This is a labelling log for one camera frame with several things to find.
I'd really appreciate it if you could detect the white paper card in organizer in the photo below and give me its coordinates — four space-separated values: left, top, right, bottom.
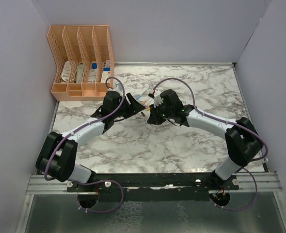
61 61 71 83

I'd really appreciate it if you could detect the peach plastic file organizer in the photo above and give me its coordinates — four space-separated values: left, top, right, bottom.
48 25 115 101

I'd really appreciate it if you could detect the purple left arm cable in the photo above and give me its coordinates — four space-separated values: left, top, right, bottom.
43 77 126 214

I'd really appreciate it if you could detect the white device in organizer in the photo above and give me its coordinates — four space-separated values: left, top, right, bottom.
75 63 84 83

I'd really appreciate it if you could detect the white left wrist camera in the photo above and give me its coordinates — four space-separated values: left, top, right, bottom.
111 81 123 95

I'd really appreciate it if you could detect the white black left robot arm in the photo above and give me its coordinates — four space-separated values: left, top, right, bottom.
35 91 145 192

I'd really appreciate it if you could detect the red white box in organizer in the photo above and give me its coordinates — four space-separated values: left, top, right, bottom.
101 60 111 83

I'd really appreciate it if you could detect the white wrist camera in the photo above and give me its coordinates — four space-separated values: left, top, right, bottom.
111 81 123 95
149 90 163 107

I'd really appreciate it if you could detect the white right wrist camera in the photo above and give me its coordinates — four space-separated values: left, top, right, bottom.
149 90 163 107

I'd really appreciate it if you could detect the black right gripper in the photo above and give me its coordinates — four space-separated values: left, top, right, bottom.
148 101 174 126

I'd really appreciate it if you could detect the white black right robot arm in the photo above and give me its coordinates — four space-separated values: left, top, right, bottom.
148 89 264 190

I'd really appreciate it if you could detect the blue white box in organizer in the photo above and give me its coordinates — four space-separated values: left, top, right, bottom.
87 63 97 83

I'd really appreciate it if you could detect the blue cap marker pen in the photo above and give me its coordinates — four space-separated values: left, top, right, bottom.
136 86 150 100

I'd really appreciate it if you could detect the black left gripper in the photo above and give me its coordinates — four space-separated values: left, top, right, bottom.
112 93 145 119

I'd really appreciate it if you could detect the black metal base rail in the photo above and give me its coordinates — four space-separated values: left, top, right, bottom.
67 172 238 202

